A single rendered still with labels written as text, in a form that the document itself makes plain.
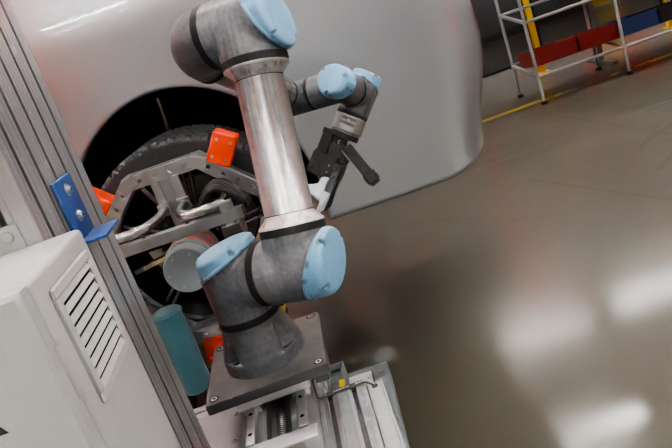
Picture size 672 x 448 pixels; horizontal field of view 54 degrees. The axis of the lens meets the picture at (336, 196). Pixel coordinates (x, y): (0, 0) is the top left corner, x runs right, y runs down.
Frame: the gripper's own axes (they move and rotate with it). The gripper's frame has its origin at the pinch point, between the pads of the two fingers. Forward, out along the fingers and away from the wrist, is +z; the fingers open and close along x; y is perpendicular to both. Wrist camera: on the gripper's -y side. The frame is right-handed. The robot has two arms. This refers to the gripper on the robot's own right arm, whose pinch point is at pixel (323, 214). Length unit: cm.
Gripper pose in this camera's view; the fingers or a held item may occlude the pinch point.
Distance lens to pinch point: 160.6
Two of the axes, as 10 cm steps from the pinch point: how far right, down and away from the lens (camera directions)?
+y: -9.2, -3.7, 0.9
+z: -3.6, 9.3, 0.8
